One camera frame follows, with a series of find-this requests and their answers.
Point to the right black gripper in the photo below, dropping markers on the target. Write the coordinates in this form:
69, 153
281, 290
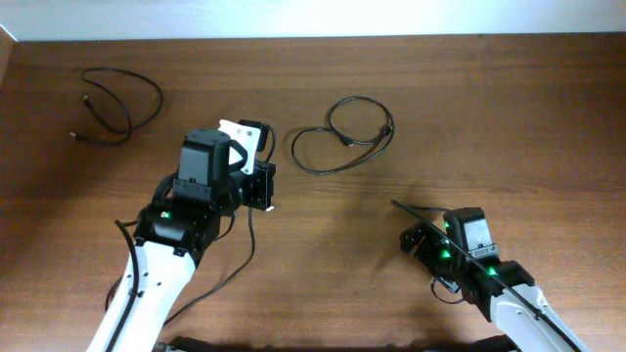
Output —
424, 250

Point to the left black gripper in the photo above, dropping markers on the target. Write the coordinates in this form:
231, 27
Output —
261, 177

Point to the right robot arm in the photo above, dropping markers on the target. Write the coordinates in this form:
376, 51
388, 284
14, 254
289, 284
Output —
463, 258

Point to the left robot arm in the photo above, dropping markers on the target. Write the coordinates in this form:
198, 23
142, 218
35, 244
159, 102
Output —
217, 174

